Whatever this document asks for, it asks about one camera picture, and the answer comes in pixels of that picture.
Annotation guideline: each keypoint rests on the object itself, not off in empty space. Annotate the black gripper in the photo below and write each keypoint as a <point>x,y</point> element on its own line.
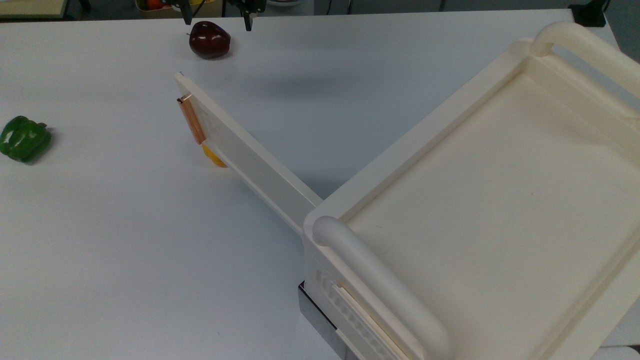
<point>249,4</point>

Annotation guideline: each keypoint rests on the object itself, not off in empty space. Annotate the dark red apple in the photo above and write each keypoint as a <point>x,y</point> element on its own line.
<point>209,39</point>

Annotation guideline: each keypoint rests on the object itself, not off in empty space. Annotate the yellow crate with fruit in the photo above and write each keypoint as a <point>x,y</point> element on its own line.
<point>150,6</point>

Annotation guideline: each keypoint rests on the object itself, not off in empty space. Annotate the yellow bell pepper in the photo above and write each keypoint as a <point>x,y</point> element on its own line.
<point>214,157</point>

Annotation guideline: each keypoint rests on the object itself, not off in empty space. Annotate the light wooden board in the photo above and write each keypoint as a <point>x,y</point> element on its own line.
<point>30,7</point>

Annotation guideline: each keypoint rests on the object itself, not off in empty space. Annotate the green bell pepper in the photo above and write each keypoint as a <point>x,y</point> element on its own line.
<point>24,139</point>

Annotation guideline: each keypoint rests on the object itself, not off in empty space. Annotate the black corner table clamp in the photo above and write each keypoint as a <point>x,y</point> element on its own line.
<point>589,14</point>

